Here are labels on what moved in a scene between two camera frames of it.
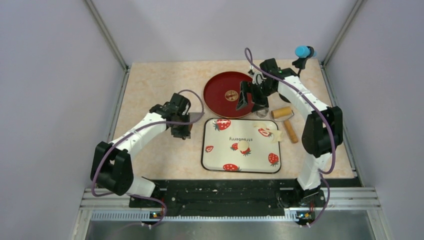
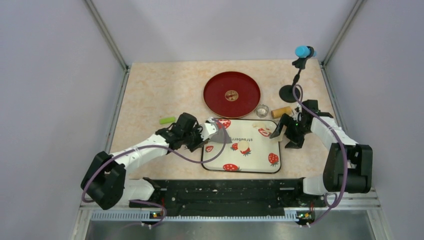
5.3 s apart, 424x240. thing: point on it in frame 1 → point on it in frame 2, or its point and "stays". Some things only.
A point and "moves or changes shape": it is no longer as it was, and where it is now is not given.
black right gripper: [246, 87] → [295, 142]
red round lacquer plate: [221, 93] stays
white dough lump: [243, 146] stays
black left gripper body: [180, 130] → [193, 138]
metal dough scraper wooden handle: [193, 116] moves or changes shape
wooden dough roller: [285, 114] stays
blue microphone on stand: [304, 52] stays
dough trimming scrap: [277, 135] stays
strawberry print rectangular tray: [220, 151] stays
